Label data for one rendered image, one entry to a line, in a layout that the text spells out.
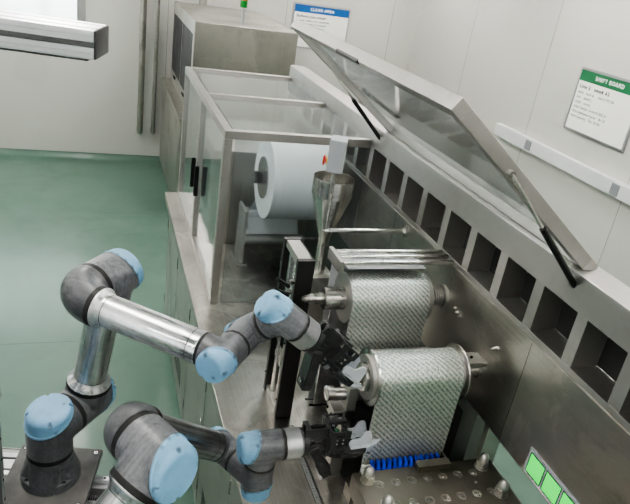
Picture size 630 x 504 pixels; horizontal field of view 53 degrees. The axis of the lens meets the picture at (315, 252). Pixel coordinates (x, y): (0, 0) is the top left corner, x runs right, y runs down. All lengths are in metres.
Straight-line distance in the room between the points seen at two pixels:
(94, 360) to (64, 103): 5.28
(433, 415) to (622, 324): 0.57
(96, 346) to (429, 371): 0.85
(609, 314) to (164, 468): 0.92
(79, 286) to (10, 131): 5.55
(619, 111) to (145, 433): 4.03
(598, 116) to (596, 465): 3.67
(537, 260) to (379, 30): 5.90
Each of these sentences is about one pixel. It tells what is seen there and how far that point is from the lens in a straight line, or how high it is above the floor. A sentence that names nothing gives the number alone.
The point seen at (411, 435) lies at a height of 1.10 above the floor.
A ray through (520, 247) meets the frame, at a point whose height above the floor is 1.62.
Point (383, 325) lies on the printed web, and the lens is 1.79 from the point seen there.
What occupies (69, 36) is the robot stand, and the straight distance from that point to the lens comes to 1.10.
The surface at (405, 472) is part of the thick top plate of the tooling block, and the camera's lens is 1.73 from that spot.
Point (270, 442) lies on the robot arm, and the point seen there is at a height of 1.14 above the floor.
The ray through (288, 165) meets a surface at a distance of 2.36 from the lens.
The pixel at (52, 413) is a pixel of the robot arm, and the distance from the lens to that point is 1.79.
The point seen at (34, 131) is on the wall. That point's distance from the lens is 6.98.
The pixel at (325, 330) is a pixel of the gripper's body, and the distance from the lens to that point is 1.46.
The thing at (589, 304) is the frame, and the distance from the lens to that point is 1.45.
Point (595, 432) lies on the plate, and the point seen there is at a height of 1.38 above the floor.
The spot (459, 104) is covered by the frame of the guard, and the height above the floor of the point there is 1.98.
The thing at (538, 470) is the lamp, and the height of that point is 1.19.
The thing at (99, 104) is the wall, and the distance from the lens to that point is 6.87.
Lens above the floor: 2.17
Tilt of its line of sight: 24 degrees down
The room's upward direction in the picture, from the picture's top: 9 degrees clockwise
